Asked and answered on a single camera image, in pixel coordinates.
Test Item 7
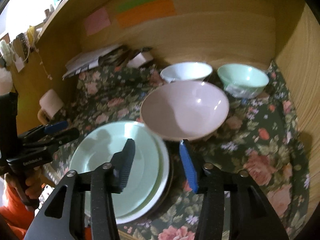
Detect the floral tablecloth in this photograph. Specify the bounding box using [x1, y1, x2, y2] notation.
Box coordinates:
[54, 60, 312, 240]

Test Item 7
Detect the brown plate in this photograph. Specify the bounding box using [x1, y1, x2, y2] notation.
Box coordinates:
[147, 152, 175, 218]

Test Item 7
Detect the pink bowl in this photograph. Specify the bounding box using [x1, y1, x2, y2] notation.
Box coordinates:
[140, 80, 230, 142]

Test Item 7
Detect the yellow hair band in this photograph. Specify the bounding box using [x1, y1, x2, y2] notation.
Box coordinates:
[26, 25, 38, 40]

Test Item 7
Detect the white charger plug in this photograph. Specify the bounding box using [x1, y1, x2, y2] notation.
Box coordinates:
[14, 56, 25, 72]

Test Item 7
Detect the wooden desk hutch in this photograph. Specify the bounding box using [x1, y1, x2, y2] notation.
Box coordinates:
[10, 0, 320, 205]

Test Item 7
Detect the mint green plate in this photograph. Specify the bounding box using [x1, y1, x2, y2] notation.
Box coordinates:
[69, 121, 162, 218]

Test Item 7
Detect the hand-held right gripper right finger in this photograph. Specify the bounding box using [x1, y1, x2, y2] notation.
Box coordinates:
[179, 139, 290, 240]

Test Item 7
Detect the white bowl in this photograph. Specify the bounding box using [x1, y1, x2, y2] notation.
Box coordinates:
[160, 62, 213, 83]

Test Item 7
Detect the mint green bowl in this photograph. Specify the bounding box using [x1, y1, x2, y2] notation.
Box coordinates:
[217, 64, 270, 98]

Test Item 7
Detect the white plate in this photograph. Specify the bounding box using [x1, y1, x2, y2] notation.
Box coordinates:
[69, 121, 171, 225]

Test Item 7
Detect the orange sticky note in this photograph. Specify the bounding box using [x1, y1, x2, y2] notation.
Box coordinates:
[117, 0, 177, 29]

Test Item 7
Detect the green sticky note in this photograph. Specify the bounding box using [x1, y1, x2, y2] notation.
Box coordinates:
[116, 0, 156, 13]

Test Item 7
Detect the pink mug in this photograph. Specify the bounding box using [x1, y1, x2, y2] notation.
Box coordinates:
[37, 89, 64, 125]

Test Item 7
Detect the white folded card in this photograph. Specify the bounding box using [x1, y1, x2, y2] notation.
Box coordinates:
[129, 51, 154, 68]

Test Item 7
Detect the person's left hand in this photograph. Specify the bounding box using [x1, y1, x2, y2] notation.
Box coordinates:
[24, 169, 44, 209]

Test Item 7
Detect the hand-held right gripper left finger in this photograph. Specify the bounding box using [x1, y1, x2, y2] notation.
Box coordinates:
[24, 138, 137, 240]

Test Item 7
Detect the white fluffy pompom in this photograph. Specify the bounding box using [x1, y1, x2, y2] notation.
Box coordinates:
[0, 67, 13, 95]

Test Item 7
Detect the black lace headband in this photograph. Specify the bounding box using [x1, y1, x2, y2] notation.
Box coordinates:
[15, 34, 29, 53]

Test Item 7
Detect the white fluffy headband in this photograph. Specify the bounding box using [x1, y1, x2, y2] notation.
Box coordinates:
[0, 40, 13, 63]

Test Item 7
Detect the stack of white papers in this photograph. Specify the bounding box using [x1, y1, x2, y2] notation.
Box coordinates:
[62, 44, 130, 79]

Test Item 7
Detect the white cable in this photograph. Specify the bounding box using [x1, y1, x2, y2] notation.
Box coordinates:
[25, 37, 53, 80]

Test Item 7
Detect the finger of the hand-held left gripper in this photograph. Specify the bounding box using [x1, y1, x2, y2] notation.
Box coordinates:
[22, 127, 80, 153]
[21, 120, 69, 140]

